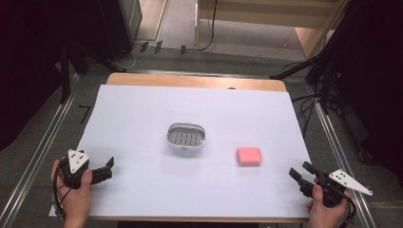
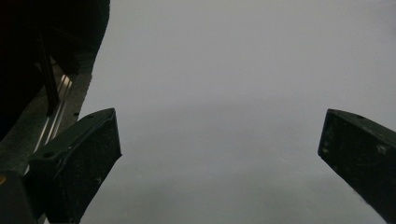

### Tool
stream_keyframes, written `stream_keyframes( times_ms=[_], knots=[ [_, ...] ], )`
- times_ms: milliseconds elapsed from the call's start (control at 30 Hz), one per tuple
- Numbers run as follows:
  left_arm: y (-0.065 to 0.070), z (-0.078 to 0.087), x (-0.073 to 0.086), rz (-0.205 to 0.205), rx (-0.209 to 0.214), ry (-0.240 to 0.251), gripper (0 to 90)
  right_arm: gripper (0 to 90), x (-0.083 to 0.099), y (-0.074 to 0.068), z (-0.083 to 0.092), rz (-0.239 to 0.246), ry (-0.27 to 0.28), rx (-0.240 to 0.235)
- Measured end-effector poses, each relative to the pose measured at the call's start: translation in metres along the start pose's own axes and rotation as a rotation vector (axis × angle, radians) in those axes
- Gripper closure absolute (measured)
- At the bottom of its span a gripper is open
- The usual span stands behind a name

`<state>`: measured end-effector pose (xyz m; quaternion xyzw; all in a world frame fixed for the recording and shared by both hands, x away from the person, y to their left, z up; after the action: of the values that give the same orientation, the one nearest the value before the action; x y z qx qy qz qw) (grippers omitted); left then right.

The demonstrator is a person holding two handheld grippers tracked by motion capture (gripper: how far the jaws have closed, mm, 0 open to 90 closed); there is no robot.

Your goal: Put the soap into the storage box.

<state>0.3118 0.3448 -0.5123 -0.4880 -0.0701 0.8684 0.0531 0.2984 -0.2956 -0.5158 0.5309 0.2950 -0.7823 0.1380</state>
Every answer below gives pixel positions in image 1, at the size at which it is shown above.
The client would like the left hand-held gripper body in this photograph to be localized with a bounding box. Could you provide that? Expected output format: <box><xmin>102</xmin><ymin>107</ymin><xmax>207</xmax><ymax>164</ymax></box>
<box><xmin>58</xmin><ymin>148</ymin><xmax>95</xmax><ymax>190</ymax></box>

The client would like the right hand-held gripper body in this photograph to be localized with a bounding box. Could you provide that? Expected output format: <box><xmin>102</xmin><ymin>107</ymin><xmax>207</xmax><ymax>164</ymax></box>
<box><xmin>313</xmin><ymin>168</ymin><xmax>374</xmax><ymax>209</ymax></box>

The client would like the pink soap bar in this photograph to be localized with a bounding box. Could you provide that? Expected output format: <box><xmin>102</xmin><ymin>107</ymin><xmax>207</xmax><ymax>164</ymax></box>
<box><xmin>236</xmin><ymin>146</ymin><xmax>263</xmax><ymax>167</ymax></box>

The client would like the white slotted soap dish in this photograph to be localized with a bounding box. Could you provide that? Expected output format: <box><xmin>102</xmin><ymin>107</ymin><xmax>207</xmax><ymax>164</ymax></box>
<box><xmin>166</xmin><ymin>122</ymin><xmax>206</xmax><ymax>151</ymax></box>

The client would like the person's right hand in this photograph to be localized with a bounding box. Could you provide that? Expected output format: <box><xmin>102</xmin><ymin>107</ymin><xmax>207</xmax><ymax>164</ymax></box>
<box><xmin>306</xmin><ymin>184</ymin><xmax>352</xmax><ymax>228</ymax></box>

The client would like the person's left hand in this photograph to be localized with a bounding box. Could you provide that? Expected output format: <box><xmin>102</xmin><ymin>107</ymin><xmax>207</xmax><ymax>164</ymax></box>
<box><xmin>50</xmin><ymin>159</ymin><xmax>94</xmax><ymax>228</ymax></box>

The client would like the black metal stand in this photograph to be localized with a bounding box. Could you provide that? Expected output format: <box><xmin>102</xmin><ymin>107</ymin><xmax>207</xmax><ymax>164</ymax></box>
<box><xmin>59</xmin><ymin>44</ymin><xmax>72</xmax><ymax>105</ymax></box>

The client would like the white paper sheet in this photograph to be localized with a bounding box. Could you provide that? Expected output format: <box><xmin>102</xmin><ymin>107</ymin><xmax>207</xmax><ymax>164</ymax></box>
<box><xmin>48</xmin><ymin>84</ymin><xmax>314</xmax><ymax>220</ymax></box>

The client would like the black tripod leg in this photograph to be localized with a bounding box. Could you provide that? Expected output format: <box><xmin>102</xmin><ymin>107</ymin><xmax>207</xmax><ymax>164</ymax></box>
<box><xmin>269</xmin><ymin>51</ymin><xmax>329</xmax><ymax>81</ymax></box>

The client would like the black curtain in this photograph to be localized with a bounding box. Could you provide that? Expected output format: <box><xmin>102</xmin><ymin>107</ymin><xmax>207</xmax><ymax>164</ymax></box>
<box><xmin>0</xmin><ymin>0</ymin><xmax>134</xmax><ymax>151</ymax></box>
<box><xmin>312</xmin><ymin>0</ymin><xmax>403</xmax><ymax>188</ymax></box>

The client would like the wooden table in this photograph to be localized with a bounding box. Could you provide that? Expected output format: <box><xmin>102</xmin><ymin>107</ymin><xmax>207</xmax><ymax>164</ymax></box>
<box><xmin>88</xmin><ymin>72</ymin><xmax>311</xmax><ymax>223</ymax></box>

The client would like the grey cabinet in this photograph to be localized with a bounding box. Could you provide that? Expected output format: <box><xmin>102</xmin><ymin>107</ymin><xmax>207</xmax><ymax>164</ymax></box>
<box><xmin>119</xmin><ymin>0</ymin><xmax>144</xmax><ymax>44</ymax></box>

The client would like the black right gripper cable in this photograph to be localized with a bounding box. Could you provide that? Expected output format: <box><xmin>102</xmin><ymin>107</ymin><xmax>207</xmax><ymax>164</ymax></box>
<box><xmin>337</xmin><ymin>189</ymin><xmax>358</xmax><ymax>228</ymax></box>

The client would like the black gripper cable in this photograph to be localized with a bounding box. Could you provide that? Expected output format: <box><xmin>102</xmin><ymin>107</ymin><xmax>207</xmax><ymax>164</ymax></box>
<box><xmin>51</xmin><ymin>162</ymin><xmax>72</xmax><ymax>221</ymax></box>
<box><xmin>337</xmin><ymin>189</ymin><xmax>358</xmax><ymax>228</ymax></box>

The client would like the metal floor rail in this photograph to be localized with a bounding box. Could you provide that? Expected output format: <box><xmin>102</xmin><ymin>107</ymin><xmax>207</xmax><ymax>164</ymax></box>
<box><xmin>307</xmin><ymin>84</ymin><xmax>378</xmax><ymax>228</ymax></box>
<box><xmin>0</xmin><ymin>73</ymin><xmax>81</xmax><ymax>228</ymax></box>

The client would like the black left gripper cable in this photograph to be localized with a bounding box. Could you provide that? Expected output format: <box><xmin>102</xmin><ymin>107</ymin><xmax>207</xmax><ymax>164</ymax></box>
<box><xmin>51</xmin><ymin>162</ymin><xmax>72</xmax><ymax>221</ymax></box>

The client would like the bundle of black floor cables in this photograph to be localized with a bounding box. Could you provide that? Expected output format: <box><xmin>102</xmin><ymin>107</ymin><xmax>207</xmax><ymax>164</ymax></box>
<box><xmin>290</xmin><ymin>92</ymin><xmax>322</xmax><ymax>138</ymax></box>

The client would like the white floor cable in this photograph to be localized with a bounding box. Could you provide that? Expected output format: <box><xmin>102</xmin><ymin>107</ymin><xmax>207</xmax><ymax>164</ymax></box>
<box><xmin>112</xmin><ymin>43</ymin><xmax>142</xmax><ymax>71</ymax></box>

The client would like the light wooden furniture frame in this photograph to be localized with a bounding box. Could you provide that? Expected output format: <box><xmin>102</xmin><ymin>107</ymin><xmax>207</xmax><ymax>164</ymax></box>
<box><xmin>194</xmin><ymin>0</ymin><xmax>351</xmax><ymax>60</ymax></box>

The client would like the black hanging cable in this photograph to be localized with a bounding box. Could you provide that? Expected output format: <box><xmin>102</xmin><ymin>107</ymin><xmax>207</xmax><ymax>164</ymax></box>
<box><xmin>197</xmin><ymin>0</ymin><xmax>219</xmax><ymax>52</ymax></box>

